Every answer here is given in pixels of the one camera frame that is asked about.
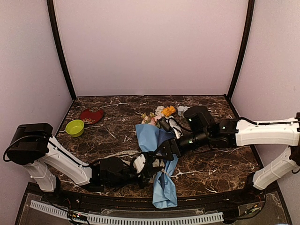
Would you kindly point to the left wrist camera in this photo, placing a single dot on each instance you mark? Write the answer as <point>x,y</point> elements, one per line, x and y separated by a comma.
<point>139,164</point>

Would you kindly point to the light blue fake flower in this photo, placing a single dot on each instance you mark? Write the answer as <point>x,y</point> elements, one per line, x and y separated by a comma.
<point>181,109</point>

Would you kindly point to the white cable duct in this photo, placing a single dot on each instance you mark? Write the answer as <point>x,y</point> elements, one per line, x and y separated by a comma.
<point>126,218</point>

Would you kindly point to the red decorated plate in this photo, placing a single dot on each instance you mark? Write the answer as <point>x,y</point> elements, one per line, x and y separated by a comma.
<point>91,115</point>

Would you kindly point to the orange fake flower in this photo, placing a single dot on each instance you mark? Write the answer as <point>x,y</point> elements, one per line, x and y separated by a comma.
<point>168,111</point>

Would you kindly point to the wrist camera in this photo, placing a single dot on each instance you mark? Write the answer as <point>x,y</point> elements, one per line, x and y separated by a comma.
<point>139,164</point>
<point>170,125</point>

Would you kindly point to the pink fake flower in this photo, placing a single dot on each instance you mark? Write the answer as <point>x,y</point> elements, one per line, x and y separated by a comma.
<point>151,119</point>

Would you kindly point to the left black frame post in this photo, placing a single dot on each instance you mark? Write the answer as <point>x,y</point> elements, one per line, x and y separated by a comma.
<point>59,48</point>

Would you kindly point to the beige ribbon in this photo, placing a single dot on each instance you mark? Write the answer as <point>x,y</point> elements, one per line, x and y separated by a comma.
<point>128,156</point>

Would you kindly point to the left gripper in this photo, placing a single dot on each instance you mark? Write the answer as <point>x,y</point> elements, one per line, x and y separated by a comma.
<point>146,174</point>

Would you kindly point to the black frame post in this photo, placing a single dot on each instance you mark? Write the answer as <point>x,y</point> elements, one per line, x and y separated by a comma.
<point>59,48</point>
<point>242,50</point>

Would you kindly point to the green bowl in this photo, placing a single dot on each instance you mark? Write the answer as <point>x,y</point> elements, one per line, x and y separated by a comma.
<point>75,128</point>

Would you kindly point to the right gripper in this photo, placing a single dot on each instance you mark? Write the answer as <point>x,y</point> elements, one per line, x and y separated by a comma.
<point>167,145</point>

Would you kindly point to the blue wrapping paper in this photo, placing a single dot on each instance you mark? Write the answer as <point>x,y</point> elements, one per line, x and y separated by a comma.
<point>164,190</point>

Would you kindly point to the right black frame post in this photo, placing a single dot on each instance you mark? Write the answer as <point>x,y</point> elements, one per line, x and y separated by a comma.
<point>242,50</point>

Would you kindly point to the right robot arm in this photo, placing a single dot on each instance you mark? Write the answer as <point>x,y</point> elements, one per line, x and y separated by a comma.
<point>240,132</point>

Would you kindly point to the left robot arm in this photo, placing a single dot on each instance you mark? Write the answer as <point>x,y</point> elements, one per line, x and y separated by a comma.
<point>35,148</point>

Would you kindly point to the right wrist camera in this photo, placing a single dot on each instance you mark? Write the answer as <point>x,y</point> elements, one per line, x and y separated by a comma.
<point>170,125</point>

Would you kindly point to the black front rail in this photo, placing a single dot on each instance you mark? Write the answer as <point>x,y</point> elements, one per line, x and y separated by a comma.
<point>135,199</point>

